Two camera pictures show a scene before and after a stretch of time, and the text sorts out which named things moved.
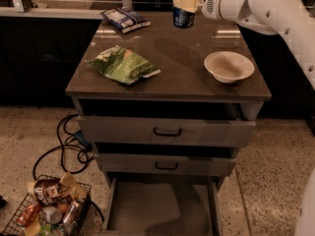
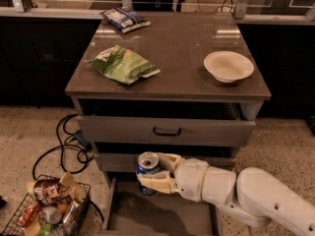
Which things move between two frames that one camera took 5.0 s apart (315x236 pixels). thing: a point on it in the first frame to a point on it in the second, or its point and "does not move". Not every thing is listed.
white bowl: (228, 67) does not move
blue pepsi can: (183, 19) to (148, 163)
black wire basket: (52, 206) does not move
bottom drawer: (162, 206) does not move
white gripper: (209, 2) to (190, 180)
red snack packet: (28, 214) does not move
